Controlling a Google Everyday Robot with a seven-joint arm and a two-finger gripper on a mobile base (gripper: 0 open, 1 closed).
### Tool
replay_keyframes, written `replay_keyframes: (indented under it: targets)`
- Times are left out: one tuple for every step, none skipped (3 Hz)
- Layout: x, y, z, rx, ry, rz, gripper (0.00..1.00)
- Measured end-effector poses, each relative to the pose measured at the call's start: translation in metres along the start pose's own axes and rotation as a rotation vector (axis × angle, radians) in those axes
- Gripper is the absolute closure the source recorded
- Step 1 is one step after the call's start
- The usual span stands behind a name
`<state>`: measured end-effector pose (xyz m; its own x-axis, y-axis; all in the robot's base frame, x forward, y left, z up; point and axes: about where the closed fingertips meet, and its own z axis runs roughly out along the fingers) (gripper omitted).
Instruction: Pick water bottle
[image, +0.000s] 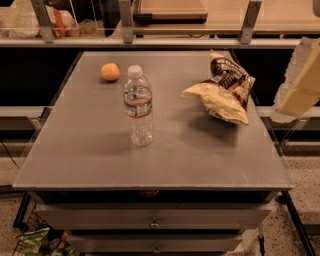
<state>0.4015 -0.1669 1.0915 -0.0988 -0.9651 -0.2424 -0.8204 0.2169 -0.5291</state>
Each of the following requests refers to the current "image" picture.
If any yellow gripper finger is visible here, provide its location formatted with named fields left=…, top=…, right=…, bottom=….
left=270, top=37, right=320, bottom=123

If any grey drawer cabinet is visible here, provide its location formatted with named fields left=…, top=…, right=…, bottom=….
left=14, top=51, right=292, bottom=255

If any metal rail bracket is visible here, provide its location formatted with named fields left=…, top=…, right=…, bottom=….
left=239, top=0, right=262, bottom=44
left=31, top=0, right=56, bottom=43
left=119, top=0, right=133, bottom=44

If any orange fruit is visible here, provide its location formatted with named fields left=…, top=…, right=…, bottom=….
left=101, top=63, right=120, bottom=82

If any clear plastic water bottle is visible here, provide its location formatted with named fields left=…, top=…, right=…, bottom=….
left=122, top=65, right=153, bottom=146

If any middle metal rail bracket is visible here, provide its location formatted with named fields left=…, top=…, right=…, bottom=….
left=119, top=0, right=133, bottom=44

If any left metal rail bracket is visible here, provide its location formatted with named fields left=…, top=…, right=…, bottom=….
left=31, top=0, right=56, bottom=43

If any yellow brown chip bag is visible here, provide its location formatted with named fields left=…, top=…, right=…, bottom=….
left=181, top=50, right=255, bottom=125

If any black cable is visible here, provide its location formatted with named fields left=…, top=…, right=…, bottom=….
left=0, top=139, right=21, bottom=170

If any black wire basket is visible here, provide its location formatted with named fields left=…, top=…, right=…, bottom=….
left=12, top=193, right=48, bottom=256

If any white orange plastic bag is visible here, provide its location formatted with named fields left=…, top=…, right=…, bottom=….
left=0, top=0, right=77, bottom=38

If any green snack bag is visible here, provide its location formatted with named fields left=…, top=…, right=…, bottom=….
left=16, top=228, right=75, bottom=256

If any flat wooden board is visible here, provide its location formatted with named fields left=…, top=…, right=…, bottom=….
left=133, top=0, right=208, bottom=24

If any right metal rail bracket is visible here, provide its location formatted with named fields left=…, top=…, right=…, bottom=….
left=239, top=0, right=262, bottom=44

